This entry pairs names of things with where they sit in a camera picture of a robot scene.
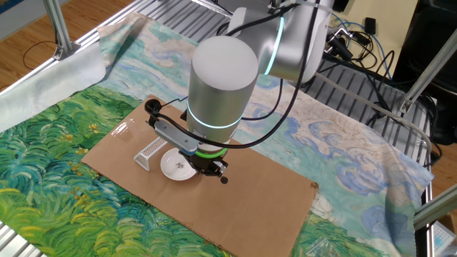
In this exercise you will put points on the clear plastic triangular stand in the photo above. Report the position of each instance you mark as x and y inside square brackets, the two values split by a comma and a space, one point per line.
[150, 151]

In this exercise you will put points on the painted landscape tablecloth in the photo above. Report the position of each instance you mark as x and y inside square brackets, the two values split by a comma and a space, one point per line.
[321, 142]

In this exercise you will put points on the white mesh plastic part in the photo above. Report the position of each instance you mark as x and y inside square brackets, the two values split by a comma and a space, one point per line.
[442, 235]

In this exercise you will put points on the brown cardboard sheet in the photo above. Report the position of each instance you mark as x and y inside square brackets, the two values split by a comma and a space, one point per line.
[250, 214]

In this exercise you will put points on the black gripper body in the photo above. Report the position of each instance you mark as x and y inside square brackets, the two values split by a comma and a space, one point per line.
[203, 160]

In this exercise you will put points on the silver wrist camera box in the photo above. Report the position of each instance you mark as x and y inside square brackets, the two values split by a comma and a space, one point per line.
[175, 137]

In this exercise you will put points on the black camera on clamp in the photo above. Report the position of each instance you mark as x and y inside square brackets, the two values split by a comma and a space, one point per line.
[339, 46]

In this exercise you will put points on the clear packing tape patch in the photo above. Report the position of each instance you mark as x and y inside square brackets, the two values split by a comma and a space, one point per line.
[121, 129]

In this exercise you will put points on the plastic bag of brass screws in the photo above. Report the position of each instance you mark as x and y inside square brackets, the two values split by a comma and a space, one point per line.
[319, 248]

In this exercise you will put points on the aluminium frame strut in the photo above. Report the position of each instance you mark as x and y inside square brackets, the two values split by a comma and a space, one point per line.
[428, 71]
[435, 208]
[59, 25]

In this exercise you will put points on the white plate with floral print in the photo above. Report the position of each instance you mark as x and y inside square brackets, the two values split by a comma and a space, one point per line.
[175, 166]

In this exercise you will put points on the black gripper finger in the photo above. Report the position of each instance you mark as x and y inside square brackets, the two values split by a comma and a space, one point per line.
[218, 167]
[201, 170]

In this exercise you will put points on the black computer case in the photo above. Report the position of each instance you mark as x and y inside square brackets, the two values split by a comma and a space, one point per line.
[439, 18]

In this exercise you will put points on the black round dot sticker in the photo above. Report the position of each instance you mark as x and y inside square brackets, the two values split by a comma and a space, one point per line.
[224, 180]

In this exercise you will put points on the black power adapter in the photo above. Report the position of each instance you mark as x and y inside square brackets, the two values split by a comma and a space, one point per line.
[370, 25]

